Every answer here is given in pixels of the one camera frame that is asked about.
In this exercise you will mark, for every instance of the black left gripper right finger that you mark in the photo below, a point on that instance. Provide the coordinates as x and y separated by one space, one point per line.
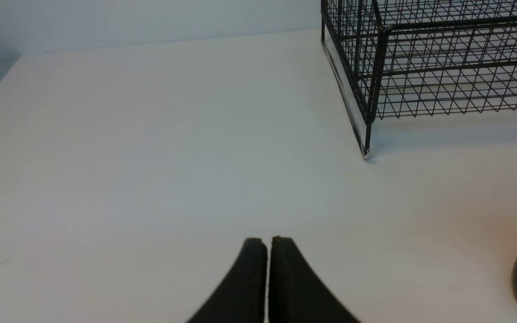
295 292

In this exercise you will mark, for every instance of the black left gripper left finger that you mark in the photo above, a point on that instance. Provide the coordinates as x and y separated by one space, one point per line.
240 297

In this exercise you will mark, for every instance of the black wire mesh shelf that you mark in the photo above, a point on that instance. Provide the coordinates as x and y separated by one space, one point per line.
402 58

